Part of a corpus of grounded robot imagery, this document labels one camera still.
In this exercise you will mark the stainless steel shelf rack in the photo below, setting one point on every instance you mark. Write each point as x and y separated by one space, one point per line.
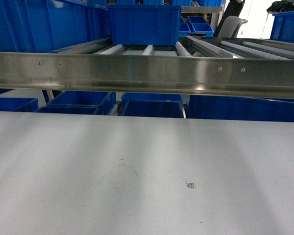
218 66

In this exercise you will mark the blue crate lower centre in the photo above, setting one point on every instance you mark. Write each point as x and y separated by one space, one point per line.
152 105

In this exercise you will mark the blue crate lower right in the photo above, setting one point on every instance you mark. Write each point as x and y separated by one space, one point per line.
240 108

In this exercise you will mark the blue crate lower left-centre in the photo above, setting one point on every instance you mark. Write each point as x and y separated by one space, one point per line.
81 102

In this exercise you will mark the white roller track centre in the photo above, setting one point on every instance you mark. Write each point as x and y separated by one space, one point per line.
148 50

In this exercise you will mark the white roller track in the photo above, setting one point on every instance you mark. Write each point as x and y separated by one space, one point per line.
111 50
181 50
148 50

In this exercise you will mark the white roller track right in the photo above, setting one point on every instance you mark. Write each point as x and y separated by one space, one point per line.
181 50

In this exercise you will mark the white roller track left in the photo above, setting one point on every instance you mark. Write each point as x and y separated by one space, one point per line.
111 50

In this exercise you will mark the small printed code sticker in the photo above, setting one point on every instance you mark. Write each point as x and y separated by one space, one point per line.
190 184

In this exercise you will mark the blue crate on rollers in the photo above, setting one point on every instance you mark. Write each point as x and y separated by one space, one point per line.
156 25

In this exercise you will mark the small blue bin background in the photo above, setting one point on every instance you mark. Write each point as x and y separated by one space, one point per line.
199 26

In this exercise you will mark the grey office chair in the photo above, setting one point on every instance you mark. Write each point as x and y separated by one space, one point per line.
230 27

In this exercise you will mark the blue crate lower far left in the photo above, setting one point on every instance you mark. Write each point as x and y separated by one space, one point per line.
18 104

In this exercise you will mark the large blue crate upper left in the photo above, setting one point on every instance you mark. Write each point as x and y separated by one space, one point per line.
46 25

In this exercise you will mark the blue crate far right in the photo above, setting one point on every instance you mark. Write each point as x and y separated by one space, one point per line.
283 27

